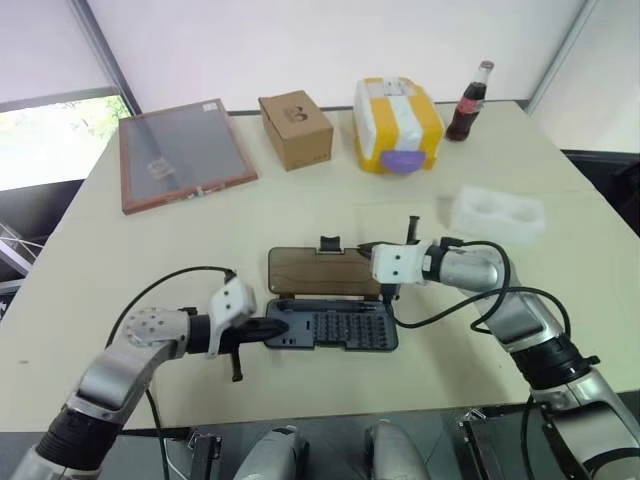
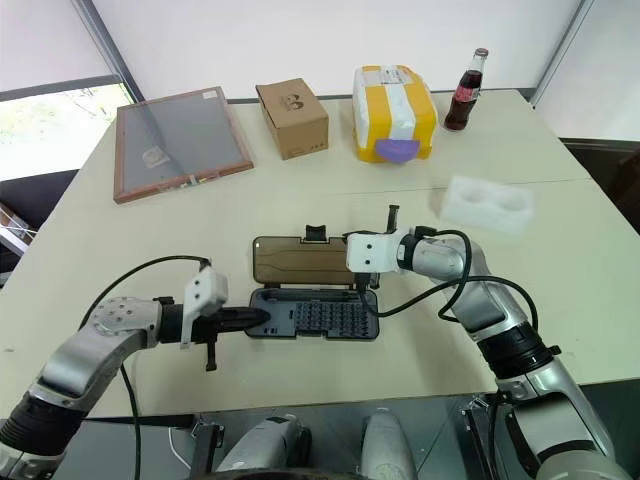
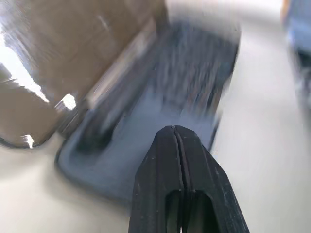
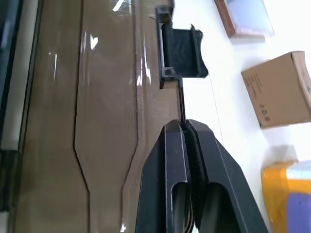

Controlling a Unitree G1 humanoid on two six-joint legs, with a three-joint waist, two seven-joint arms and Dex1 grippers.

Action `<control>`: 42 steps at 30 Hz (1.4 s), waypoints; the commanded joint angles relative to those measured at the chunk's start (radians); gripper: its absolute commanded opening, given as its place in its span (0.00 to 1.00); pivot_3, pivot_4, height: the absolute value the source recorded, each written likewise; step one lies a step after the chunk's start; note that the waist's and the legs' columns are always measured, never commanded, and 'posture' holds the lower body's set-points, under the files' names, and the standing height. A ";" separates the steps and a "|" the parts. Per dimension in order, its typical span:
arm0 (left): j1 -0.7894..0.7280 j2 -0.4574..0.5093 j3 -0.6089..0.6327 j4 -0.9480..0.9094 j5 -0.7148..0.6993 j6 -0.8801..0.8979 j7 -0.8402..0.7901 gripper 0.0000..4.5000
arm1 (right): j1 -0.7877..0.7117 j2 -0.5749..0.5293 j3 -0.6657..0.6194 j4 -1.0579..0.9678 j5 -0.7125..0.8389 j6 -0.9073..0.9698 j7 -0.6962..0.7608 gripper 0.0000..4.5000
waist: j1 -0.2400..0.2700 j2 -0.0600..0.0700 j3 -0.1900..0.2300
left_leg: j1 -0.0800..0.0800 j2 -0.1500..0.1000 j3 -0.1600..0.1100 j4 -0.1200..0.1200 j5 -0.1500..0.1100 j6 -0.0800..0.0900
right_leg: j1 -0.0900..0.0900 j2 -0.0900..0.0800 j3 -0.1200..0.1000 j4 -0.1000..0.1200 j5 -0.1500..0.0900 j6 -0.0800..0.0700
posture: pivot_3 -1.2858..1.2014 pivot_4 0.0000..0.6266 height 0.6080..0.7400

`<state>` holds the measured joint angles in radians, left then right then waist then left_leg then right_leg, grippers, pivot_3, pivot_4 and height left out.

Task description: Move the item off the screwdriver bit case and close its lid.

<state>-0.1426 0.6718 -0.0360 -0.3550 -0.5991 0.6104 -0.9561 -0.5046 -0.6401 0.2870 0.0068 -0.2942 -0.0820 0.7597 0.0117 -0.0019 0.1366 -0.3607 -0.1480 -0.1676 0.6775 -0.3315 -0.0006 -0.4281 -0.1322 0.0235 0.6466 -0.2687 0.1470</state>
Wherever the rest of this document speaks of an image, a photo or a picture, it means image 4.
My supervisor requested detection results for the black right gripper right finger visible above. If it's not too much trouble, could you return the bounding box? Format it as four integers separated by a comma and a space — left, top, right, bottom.
186, 118, 269, 233

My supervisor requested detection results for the white and black frame rail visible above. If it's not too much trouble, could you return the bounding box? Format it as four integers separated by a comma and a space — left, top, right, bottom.
0, 0, 42, 220

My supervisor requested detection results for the yellow and purple box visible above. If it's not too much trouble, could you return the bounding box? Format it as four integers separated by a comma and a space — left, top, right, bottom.
261, 159, 311, 233

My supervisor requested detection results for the brown framed white board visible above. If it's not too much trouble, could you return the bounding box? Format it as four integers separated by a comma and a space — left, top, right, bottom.
214, 0, 275, 38

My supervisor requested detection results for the brown cardboard box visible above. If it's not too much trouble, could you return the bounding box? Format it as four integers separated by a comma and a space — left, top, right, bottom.
241, 50, 311, 130

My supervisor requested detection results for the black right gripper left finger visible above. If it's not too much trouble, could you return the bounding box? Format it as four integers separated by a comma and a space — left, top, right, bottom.
135, 119, 195, 233

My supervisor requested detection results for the black table edge bracket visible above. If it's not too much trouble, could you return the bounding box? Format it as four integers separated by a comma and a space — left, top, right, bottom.
155, 6, 209, 89

